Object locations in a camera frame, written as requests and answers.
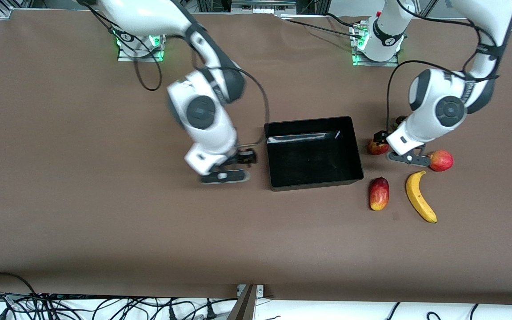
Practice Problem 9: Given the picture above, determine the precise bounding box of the table cover sheet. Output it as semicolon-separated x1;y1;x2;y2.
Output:
0;9;512;307

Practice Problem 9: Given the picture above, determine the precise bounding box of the yellow banana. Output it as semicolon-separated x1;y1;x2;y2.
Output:
405;170;438;224

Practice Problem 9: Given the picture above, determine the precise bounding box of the round red pink apple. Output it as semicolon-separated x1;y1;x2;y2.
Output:
428;150;454;172

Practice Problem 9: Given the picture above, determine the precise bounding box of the black plastic box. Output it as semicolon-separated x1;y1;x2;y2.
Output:
264;116;364;192

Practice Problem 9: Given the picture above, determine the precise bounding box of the black cable to base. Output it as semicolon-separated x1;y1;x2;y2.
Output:
282;18;363;40
322;12;356;27

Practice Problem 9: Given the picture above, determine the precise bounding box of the red apple with yellow patch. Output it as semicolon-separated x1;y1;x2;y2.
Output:
367;137;391;156

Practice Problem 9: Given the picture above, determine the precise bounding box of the dark grey beam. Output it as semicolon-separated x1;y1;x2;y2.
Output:
227;284;257;320

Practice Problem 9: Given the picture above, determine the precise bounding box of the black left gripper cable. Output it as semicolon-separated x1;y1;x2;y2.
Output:
387;0;502;134

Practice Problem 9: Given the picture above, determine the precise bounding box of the red yellow mango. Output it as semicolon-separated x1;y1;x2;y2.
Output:
369;176;390;211

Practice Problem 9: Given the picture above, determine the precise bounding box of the small metal bracket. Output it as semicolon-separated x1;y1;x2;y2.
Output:
237;284;264;297

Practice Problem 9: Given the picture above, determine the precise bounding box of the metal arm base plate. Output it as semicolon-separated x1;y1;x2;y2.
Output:
117;30;166;62
352;20;400;67

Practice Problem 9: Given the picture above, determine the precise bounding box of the grey socket strip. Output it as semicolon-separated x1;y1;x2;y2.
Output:
231;0;297;15

